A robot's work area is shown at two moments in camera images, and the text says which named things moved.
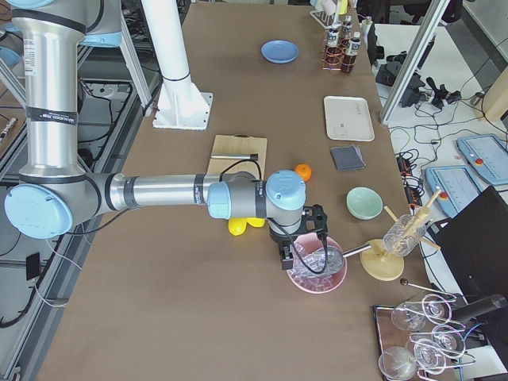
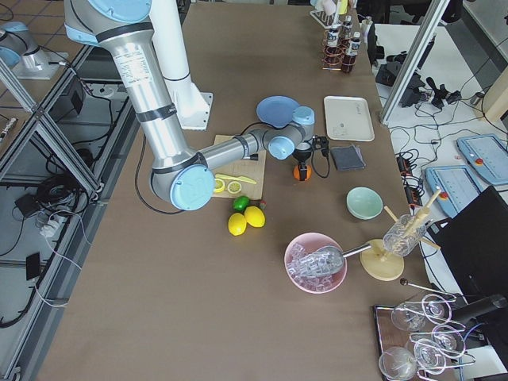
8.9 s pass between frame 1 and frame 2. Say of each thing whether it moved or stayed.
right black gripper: moved
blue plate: moved
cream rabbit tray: stayed
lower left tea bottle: stayed
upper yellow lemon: stayed
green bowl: stayed
